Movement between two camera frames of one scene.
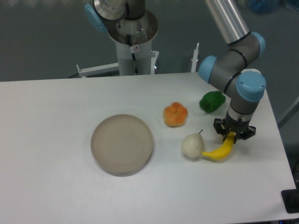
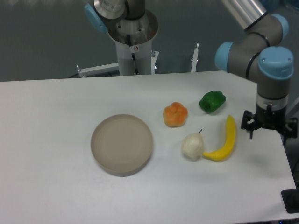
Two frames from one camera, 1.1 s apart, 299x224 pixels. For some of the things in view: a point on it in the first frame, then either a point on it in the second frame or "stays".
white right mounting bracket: x=195 y=59 stays
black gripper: x=231 y=125 to x=268 y=118
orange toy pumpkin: x=175 y=115 stays
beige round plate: x=122 y=145 stays
